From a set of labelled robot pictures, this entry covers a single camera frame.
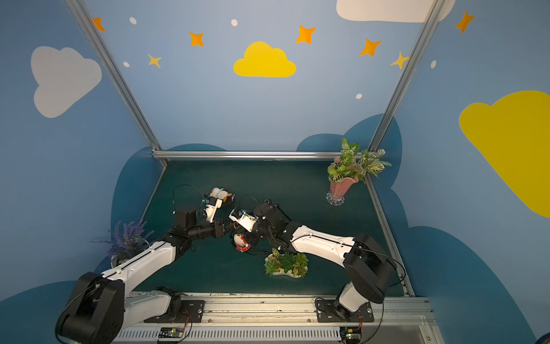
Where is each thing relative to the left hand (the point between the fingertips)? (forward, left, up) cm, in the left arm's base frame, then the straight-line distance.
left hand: (235, 220), depth 83 cm
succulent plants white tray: (-14, -23, -8) cm, 28 cm away
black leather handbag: (-12, -11, +6) cm, 17 cm away
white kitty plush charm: (-8, -3, -3) cm, 9 cm away
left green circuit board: (-36, +19, -14) cm, 43 cm away
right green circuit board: (-35, -43, -14) cm, 57 cm away
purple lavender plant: (-12, +35, +6) cm, 37 cm away
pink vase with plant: (+21, -48, +10) cm, 53 cm away
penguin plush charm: (+19, +11, -8) cm, 23 cm away
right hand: (-3, -3, +1) cm, 4 cm away
